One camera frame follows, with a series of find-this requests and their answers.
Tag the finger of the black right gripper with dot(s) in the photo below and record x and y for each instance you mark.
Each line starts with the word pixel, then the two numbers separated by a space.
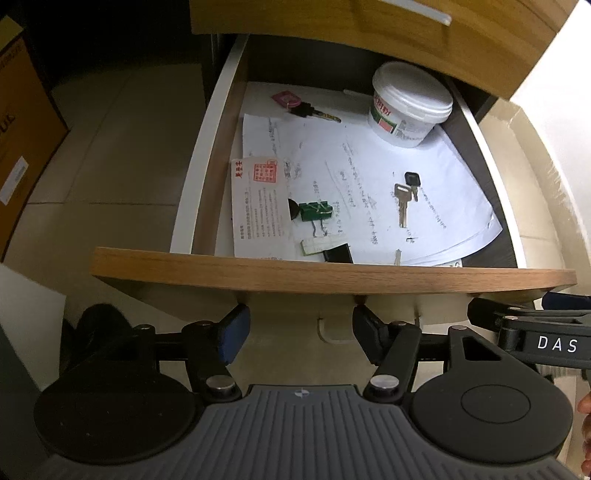
pixel 564 301
pixel 489 314

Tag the person's right hand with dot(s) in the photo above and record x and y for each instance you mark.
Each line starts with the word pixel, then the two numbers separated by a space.
pixel 584 407

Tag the silver key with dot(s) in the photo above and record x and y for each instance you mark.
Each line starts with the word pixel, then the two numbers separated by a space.
pixel 404 196

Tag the green binder clip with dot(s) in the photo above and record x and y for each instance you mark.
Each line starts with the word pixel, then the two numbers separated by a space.
pixel 315 211

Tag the black key with pink tag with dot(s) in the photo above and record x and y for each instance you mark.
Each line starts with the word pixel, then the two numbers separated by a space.
pixel 294 105

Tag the wooden upper drawer front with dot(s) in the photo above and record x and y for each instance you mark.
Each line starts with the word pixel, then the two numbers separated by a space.
pixel 492 45

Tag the wooden drawer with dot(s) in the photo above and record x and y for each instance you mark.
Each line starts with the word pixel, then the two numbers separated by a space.
pixel 198 270
pixel 492 45

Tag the white card with red stamp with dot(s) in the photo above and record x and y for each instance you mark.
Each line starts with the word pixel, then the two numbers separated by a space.
pixel 261 223

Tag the silver upper drawer handle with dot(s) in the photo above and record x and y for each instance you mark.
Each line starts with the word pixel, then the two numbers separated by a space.
pixel 423 10

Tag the white plastic tub with lid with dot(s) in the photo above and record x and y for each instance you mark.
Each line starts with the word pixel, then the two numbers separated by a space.
pixel 408 103

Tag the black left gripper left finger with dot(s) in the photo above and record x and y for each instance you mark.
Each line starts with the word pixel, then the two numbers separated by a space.
pixel 206 349

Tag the silver lower drawer handle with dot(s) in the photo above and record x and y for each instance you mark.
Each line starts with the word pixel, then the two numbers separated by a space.
pixel 334 332

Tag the black head key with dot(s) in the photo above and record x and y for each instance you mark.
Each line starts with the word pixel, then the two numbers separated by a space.
pixel 413 180

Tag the white paper sheets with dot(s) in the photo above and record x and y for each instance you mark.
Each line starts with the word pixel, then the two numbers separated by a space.
pixel 353 169

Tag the black binder clip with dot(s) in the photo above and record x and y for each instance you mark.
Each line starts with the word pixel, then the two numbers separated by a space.
pixel 339 254

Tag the silver drawer handle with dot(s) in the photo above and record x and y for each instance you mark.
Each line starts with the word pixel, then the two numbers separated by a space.
pixel 423 10
pixel 334 332

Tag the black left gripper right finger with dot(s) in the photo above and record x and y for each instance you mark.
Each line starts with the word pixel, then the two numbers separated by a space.
pixel 472 367

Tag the orange cardboard box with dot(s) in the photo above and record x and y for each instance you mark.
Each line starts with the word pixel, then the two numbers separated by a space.
pixel 32 127

